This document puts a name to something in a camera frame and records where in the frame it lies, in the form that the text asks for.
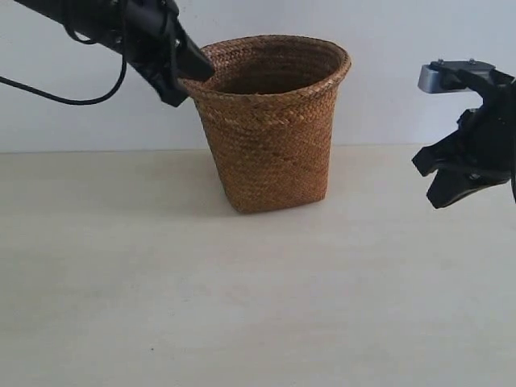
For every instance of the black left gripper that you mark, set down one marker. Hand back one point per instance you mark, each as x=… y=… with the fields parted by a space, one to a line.
x=151 y=34

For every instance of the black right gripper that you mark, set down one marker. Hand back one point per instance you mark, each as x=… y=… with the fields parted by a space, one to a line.
x=479 y=155

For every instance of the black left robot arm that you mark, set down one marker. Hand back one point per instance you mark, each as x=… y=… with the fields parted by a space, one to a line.
x=88 y=23

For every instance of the brown woven wicker basket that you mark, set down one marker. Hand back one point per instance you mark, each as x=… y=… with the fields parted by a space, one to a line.
x=268 y=115

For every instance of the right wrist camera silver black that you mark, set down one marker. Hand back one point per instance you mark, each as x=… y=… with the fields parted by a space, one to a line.
x=440 y=76

